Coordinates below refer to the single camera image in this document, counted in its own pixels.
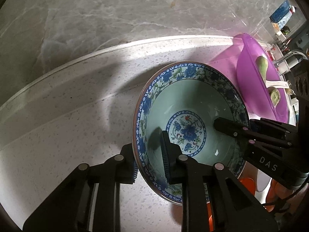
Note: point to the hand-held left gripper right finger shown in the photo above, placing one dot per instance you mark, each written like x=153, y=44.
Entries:
x=166, y=159

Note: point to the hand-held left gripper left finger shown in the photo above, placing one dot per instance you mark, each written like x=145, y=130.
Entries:
x=133, y=174

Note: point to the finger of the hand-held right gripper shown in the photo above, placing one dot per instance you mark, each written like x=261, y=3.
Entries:
x=227, y=127
x=253, y=125

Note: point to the blue floral ceramic bowl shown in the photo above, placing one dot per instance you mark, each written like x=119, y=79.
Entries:
x=193, y=101

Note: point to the white spoon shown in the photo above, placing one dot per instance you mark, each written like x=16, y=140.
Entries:
x=277, y=84

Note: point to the purple plastic basin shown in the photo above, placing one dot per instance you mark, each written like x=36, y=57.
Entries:
x=251, y=77

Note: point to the chrome faucet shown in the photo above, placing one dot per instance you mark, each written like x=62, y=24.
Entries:
x=287, y=62

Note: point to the blue cup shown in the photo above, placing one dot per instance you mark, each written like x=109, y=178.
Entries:
x=280, y=11

